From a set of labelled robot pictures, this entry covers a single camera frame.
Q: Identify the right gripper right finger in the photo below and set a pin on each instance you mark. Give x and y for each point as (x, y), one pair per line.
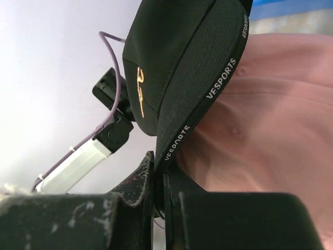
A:
(197, 219)

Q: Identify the black baseball cap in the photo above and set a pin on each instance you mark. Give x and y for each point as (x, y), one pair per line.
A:
(178, 57)

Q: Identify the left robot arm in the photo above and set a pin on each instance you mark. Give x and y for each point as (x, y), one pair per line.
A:
(81, 159)

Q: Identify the blue plastic bin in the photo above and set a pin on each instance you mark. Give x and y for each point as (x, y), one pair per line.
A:
(271, 9)

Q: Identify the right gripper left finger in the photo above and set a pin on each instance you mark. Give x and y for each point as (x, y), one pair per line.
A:
(120, 219)

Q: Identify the pink baseball cap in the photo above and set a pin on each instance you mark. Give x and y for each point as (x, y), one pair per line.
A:
(270, 130)

